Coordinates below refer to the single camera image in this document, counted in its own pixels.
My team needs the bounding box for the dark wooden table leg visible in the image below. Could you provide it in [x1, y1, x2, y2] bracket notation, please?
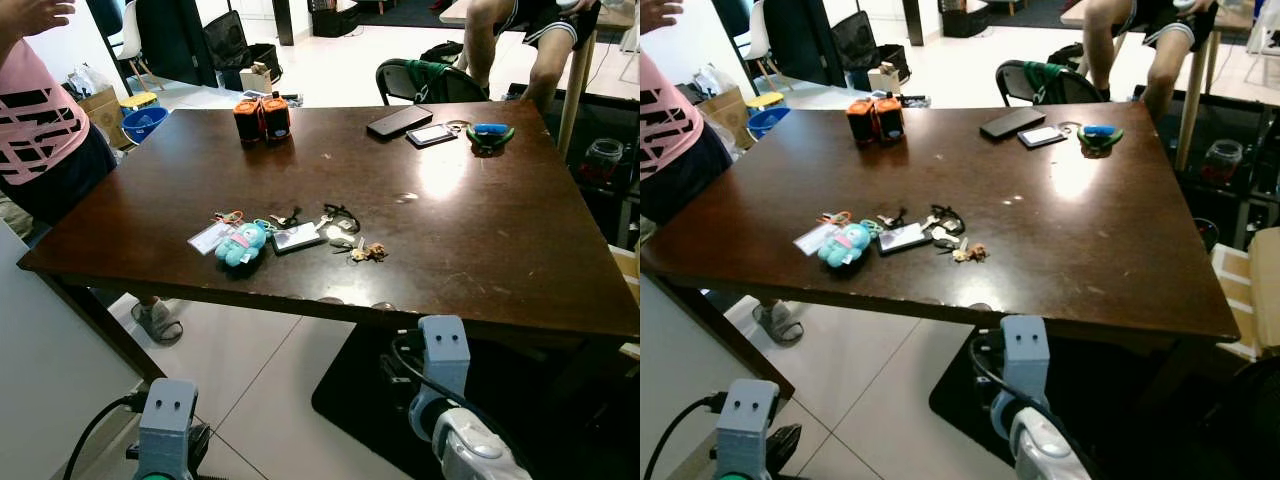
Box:
[40, 268, 166, 386]
[650, 275, 796, 399]

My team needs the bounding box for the white card badge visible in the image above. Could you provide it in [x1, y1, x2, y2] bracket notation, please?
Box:
[188, 221, 236, 256]
[793, 223, 839, 257]

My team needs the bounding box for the black phone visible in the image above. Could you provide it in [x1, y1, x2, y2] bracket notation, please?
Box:
[366, 104, 434, 140]
[979, 108, 1047, 141]

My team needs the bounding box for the pale cardboard box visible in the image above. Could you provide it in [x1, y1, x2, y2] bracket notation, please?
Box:
[608, 243, 641, 361]
[1210, 228, 1280, 363]

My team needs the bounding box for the blue and green gadget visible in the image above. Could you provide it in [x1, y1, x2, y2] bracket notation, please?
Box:
[466, 122, 516, 156]
[1077, 124, 1125, 157]

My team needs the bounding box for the orange and black device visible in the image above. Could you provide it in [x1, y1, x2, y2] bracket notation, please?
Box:
[873, 96, 906, 142]
[260, 93, 292, 141]
[234, 97, 264, 144]
[846, 99, 877, 144]

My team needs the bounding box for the green cloth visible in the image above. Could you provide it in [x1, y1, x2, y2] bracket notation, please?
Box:
[1020, 62, 1071, 101]
[403, 60, 451, 96]

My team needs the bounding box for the black chair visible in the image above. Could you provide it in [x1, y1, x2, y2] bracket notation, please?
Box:
[376, 58, 491, 106]
[996, 60, 1106, 106]

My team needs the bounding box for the black storage shelf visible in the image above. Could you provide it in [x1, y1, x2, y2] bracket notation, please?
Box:
[505, 85, 641, 251]
[1130, 88, 1280, 251]

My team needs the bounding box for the glass jar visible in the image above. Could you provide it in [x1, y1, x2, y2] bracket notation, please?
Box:
[583, 138, 626, 183]
[1203, 140, 1246, 186]

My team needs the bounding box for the blue plastic bowl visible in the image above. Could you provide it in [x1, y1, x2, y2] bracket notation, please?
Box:
[747, 107, 791, 139]
[121, 106, 169, 144]

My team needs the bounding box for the light wooden table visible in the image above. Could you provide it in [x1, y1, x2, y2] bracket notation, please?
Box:
[1060, 0, 1256, 171]
[438, 0, 641, 161]

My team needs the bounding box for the black crate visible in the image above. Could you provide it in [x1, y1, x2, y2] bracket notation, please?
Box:
[310, 0, 363, 39]
[940, 0, 991, 39]

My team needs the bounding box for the seated person in black shorts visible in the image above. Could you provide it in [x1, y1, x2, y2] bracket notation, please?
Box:
[462, 0, 604, 113]
[1082, 0, 1219, 126]

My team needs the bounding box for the black bag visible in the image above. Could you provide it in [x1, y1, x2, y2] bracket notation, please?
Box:
[203, 10, 283, 86]
[830, 10, 911, 81]

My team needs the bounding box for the plain brown cardboard box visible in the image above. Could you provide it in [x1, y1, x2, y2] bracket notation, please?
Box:
[78, 87, 129, 151]
[697, 87, 753, 141]

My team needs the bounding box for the person in pink shirt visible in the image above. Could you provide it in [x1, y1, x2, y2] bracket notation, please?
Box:
[640, 0, 804, 348]
[0, 0, 184, 346]

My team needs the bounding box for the clear plastic bag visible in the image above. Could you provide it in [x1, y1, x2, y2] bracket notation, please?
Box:
[62, 63, 113, 101]
[690, 63, 741, 99]

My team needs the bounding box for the white chair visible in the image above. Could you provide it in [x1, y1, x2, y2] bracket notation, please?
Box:
[118, 0, 161, 86]
[745, 0, 776, 61]

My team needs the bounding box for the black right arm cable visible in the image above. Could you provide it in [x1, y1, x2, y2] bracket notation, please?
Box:
[965, 333, 1101, 480]
[390, 333, 531, 480]

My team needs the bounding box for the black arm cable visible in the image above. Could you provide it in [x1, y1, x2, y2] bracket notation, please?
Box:
[965, 333, 1101, 480]
[62, 392, 147, 480]
[390, 333, 531, 480]
[645, 392, 727, 480]

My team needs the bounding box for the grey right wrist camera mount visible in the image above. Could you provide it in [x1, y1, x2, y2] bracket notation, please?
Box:
[990, 315, 1051, 441]
[408, 315, 472, 441]

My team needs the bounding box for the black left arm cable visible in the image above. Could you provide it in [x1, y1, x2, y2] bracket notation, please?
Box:
[62, 392, 147, 480]
[645, 392, 727, 480]

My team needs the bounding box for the black strap key fob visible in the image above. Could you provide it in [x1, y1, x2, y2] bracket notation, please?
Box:
[318, 203, 361, 234]
[925, 204, 966, 236]

